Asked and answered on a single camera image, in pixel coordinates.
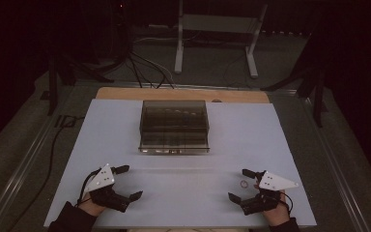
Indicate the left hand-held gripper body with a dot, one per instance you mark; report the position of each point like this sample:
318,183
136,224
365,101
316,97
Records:
101,180

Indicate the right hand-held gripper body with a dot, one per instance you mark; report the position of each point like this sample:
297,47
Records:
275,183

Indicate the smoky transparent plastic box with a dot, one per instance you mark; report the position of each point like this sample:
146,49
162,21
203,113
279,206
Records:
174,125

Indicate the person's left hand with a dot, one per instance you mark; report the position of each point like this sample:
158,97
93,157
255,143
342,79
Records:
90,207

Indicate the person's right hand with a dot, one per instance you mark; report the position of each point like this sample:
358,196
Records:
278,212

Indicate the white table mat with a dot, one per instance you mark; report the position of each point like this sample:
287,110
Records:
186,180

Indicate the wooden table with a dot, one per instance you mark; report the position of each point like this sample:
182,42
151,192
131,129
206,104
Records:
180,94

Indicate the black metal stand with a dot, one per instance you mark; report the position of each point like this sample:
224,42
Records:
317,93
53,80

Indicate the white metal stand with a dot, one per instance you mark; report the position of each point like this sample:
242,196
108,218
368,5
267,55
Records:
217,22

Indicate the metal floor rail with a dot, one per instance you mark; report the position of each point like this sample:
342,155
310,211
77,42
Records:
335,167
29,161

